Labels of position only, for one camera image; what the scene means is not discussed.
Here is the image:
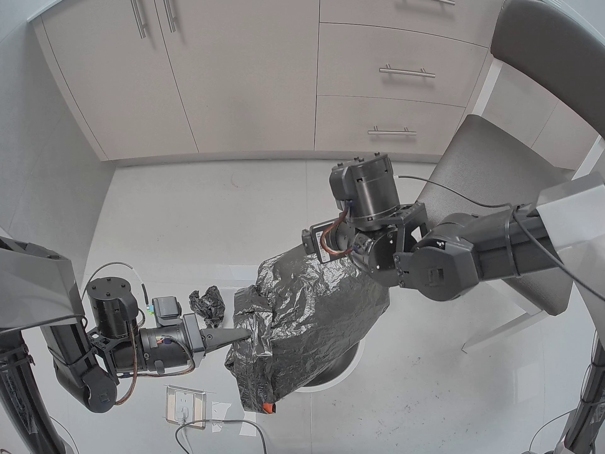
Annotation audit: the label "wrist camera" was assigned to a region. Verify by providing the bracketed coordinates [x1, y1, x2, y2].
[302, 219, 353, 265]
[147, 295, 183, 328]

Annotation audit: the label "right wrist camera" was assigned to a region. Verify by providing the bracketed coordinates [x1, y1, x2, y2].
[302, 219, 353, 265]

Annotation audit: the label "grey chair with white frame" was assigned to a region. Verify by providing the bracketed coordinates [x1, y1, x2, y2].
[415, 0, 605, 354]

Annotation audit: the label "grey power cable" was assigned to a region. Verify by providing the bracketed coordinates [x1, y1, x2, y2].
[175, 406, 266, 454]

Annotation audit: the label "crumpled black plastic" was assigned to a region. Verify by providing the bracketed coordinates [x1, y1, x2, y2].
[188, 285, 227, 330]

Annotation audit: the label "black plastic bag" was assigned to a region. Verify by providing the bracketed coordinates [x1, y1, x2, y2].
[224, 248, 391, 415]

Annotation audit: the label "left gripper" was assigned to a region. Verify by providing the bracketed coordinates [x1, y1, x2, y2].
[139, 313, 252, 375]

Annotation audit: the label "beige cabinet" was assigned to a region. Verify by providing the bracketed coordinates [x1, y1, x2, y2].
[31, 0, 603, 173]

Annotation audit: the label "dark grey trash bin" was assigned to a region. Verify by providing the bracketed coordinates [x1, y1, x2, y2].
[301, 338, 367, 392]

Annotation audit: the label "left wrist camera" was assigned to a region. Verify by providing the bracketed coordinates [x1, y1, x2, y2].
[147, 295, 183, 328]

